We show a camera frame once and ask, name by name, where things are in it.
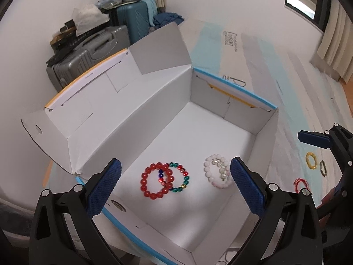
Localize brown wooden bead bracelet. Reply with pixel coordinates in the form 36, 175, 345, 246
318, 159, 329, 177

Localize red cord bracelet gold bar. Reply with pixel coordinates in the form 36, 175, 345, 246
293, 178, 310, 194

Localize white pearl bracelet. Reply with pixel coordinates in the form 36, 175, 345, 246
211, 155, 231, 182

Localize red bead bracelet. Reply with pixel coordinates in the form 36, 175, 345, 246
139, 161, 175, 200

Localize beige window curtain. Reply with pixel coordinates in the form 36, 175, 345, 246
310, 0, 352, 83

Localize white cardboard box blue trim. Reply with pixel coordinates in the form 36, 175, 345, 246
22, 23, 279, 264

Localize grey hard suitcase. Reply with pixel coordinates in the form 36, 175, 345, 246
46, 26, 130, 92

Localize black items on suitcase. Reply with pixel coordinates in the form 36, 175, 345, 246
47, 20, 92, 66

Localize dark blue clothes pile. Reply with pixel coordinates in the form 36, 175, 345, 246
153, 13, 184, 29

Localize light blue towel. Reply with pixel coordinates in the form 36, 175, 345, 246
142, 0, 157, 27

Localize white tissue bag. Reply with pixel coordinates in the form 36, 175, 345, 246
72, 4, 109, 36

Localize teal hard suitcase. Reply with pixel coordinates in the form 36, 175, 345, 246
117, 2, 152, 44

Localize yellow bead bracelet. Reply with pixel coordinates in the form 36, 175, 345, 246
304, 151, 318, 169

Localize pink white bead bracelet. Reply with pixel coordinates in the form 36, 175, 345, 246
203, 154, 233, 190

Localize multicolour glass bead bracelet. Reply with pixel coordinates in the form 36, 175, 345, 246
157, 161, 191, 194

